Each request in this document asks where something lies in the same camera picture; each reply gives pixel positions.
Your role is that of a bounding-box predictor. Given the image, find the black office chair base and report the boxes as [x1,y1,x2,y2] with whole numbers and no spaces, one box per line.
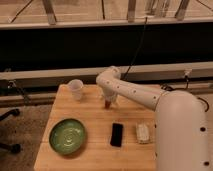
[0,108,22,155]

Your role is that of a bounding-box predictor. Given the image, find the white sponge block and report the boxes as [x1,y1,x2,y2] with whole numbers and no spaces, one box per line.
[136,124,150,144]

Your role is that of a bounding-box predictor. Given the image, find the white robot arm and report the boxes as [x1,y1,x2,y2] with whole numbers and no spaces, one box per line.
[96,66,213,171]

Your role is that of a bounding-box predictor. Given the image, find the black hanging cable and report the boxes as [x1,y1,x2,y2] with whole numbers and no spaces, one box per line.
[118,17,149,82]

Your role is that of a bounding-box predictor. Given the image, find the black cable on floor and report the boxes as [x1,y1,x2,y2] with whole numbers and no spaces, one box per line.
[161,75,211,113]

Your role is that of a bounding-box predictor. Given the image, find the green ceramic plate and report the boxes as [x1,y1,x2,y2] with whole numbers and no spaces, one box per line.
[49,118,86,155]

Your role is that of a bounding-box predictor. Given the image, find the black rectangular block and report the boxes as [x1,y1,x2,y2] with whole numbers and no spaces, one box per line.
[110,123,123,147]

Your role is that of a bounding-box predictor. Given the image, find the clear plastic cup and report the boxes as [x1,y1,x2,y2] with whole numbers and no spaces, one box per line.
[68,79,83,100]

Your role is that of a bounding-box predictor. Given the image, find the red pepper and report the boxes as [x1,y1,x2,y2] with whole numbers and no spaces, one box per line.
[105,100,112,109]

